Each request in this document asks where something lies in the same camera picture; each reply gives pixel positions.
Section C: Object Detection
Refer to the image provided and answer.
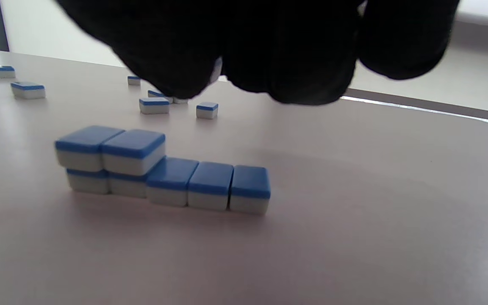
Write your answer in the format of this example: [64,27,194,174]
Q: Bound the single blue white mahjong tile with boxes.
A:
[208,57,224,84]

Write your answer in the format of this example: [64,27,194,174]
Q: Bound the blue mahjong tile wall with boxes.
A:
[55,125,271,215]

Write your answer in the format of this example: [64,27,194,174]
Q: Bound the person's right hand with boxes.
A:
[55,0,461,106]

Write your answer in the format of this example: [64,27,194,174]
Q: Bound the blue mahjong tiles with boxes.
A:
[0,61,219,120]

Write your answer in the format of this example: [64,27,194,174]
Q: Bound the narrow white roller blind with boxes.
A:
[350,0,488,116]

